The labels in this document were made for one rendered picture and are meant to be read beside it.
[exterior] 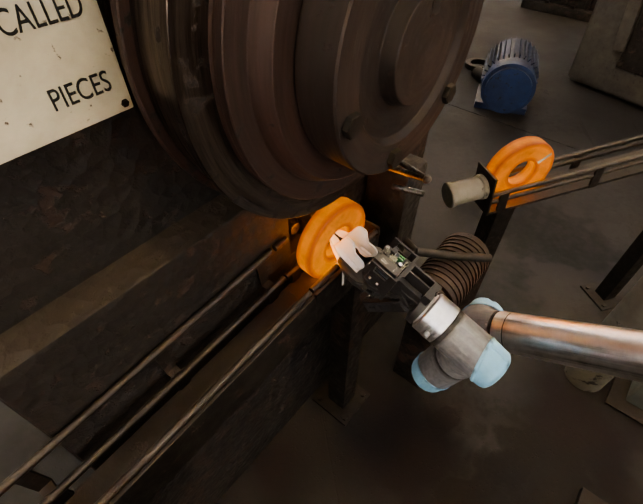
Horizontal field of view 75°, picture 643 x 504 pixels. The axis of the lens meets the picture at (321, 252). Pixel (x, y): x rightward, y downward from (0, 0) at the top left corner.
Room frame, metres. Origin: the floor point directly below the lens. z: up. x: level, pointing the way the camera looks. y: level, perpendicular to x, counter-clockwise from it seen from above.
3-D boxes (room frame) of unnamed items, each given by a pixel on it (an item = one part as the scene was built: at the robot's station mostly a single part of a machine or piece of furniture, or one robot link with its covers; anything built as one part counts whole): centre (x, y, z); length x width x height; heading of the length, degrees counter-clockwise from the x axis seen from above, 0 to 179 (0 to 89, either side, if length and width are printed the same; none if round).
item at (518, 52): (2.51, -1.14, 0.17); 0.57 x 0.31 x 0.34; 160
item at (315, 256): (0.54, -0.02, 0.74); 0.16 x 0.03 x 0.16; 137
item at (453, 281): (0.68, -0.33, 0.27); 0.22 x 0.13 x 0.53; 140
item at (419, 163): (0.70, -0.15, 0.68); 0.11 x 0.08 x 0.24; 50
